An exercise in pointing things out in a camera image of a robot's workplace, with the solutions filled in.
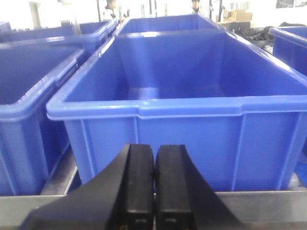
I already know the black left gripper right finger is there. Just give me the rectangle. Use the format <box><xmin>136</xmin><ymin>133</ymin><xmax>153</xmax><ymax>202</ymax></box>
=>
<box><xmin>155</xmin><ymin>145</ymin><xmax>247</xmax><ymax>230</ymax></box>

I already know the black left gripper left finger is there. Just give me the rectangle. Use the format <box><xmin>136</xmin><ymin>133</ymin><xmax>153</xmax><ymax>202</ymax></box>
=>
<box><xmin>20</xmin><ymin>144</ymin><xmax>154</xmax><ymax>230</ymax></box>

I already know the steel shelf rack right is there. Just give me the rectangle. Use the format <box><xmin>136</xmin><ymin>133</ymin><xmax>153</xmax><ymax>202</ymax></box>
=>
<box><xmin>0</xmin><ymin>152</ymin><xmax>307</xmax><ymax>230</ymax></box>

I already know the blue bin left neighbour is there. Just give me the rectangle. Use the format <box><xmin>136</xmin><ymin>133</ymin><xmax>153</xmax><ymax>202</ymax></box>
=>
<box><xmin>0</xmin><ymin>44</ymin><xmax>86</xmax><ymax>196</ymax></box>

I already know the blue bin neighbour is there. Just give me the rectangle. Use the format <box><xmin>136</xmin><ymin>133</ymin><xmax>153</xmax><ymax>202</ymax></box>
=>
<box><xmin>269</xmin><ymin>26</ymin><xmax>307</xmax><ymax>75</ymax></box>
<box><xmin>0</xmin><ymin>44</ymin><xmax>86</xmax><ymax>196</ymax></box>

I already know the blue bin rear left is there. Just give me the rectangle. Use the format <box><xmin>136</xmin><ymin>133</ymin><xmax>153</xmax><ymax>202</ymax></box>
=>
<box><xmin>0</xmin><ymin>19</ymin><xmax>118</xmax><ymax>55</ymax></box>

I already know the blue bin behind target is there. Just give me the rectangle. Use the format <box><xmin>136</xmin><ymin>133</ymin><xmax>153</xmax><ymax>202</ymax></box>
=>
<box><xmin>115</xmin><ymin>13</ymin><xmax>225</xmax><ymax>35</ymax></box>

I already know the person in white shirt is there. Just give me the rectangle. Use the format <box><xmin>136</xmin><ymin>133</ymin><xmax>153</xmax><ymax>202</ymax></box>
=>
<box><xmin>103</xmin><ymin>0</ymin><xmax>118</xmax><ymax>21</ymax></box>

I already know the blue bin right neighbour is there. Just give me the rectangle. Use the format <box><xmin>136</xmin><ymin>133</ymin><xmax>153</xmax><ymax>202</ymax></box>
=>
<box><xmin>269</xmin><ymin>26</ymin><xmax>307</xmax><ymax>75</ymax></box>

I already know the cardboard box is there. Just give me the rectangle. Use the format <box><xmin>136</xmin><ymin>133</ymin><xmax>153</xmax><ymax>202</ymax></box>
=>
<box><xmin>225</xmin><ymin>10</ymin><xmax>253</xmax><ymax>22</ymax></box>

